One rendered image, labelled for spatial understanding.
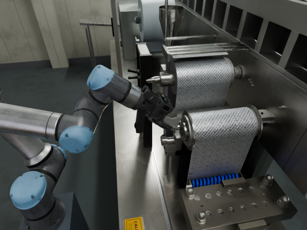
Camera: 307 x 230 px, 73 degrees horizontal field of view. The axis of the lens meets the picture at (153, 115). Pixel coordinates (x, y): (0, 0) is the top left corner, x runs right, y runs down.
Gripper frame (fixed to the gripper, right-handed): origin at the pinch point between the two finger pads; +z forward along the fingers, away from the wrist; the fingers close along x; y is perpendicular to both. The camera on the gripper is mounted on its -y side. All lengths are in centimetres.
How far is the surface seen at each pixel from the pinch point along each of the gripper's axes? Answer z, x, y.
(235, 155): 24.9, -8.3, 5.5
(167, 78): -4.7, 20.5, 8.3
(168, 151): 6.0, -0.9, -10.9
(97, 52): 26, 365, -117
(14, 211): -13, 55, -174
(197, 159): 12.0, -8.3, -3.6
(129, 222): 5.1, -16.3, -39.0
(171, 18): -4, 63, 26
